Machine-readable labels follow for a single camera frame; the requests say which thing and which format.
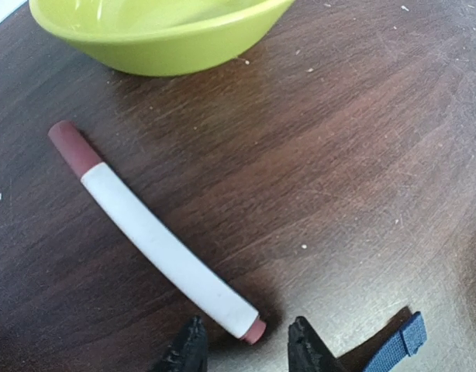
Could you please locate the navy blue student backpack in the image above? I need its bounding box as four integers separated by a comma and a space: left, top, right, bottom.
363, 312, 427, 372

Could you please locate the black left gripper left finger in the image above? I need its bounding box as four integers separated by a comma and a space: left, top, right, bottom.
152, 316, 208, 372

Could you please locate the lime green bowl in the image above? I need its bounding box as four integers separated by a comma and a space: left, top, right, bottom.
29, 1, 292, 77

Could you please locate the white red marker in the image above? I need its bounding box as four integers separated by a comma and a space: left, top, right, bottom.
48, 121, 266, 344

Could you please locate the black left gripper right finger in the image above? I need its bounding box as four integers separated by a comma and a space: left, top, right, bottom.
288, 316, 347, 372

